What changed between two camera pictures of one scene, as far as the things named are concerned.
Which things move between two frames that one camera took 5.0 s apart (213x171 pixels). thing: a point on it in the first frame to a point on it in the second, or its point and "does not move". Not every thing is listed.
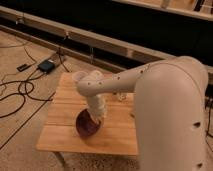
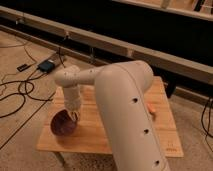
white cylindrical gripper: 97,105 to 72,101
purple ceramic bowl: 86,125 to 62,123
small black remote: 19,69 does not move
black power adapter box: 46,66 does not move
